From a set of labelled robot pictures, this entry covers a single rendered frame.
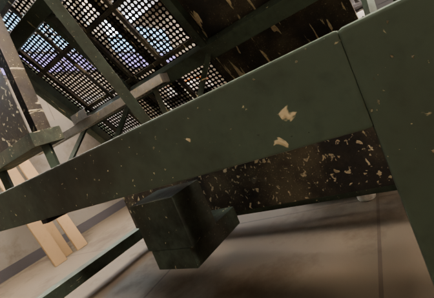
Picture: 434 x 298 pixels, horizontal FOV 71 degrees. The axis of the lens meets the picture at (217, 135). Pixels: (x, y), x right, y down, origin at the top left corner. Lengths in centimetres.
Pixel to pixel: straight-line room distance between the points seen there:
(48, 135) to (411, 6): 155
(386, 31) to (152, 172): 32
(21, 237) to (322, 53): 423
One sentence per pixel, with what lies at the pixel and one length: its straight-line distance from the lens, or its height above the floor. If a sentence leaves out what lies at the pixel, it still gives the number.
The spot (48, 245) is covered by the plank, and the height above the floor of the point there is 21.
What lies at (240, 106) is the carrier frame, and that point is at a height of 76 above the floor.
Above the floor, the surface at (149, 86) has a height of 100.
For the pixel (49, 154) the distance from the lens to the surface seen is 167.
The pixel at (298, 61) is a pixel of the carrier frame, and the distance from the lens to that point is 30.
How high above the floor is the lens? 76
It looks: 3 degrees down
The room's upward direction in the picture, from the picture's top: 23 degrees counter-clockwise
